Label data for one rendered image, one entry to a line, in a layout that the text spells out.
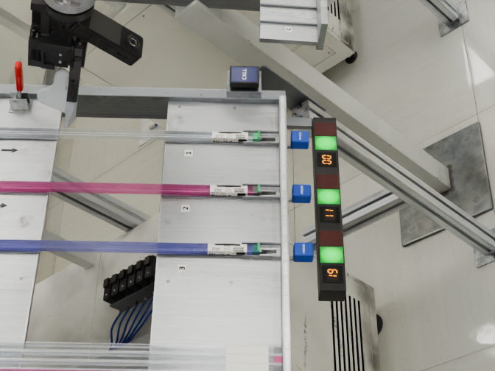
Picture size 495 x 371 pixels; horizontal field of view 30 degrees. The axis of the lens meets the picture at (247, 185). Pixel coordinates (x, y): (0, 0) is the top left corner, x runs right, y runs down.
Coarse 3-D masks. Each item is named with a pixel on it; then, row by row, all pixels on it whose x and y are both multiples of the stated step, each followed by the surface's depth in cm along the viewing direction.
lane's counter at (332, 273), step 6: (324, 270) 142; (330, 270) 142; (336, 270) 142; (342, 270) 142; (324, 276) 141; (330, 276) 141; (336, 276) 141; (342, 276) 141; (324, 282) 141; (330, 282) 141; (336, 282) 141; (342, 282) 141
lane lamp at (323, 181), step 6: (318, 174) 152; (324, 174) 152; (330, 174) 152; (336, 174) 152; (318, 180) 152; (324, 180) 152; (330, 180) 152; (336, 180) 152; (318, 186) 151; (324, 186) 151; (330, 186) 151; (336, 186) 151
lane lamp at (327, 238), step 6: (324, 234) 146; (330, 234) 146; (336, 234) 146; (324, 240) 145; (330, 240) 145; (336, 240) 145; (342, 240) 145; (324, 246) 144; (330, 246) 144; (336, 246) 144; (342, 246) 144
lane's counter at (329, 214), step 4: (320, 208) 148; (324, 208) 148; (328, 208) 148; (332, 208) 148; (336, 208) 148; (320, 212) 148; (324, 212) 148; (328, 212) 148; (332, 212) 148; (336, 212) 148; (320, 216) 147; (324, 216) 147; (328, 216) 148; (332, 216) 148; (336, 216) 148; (320, 220) 147; (324, 220) 147; (328, 220) 147; (332, 220) 147; (336, 220) 147
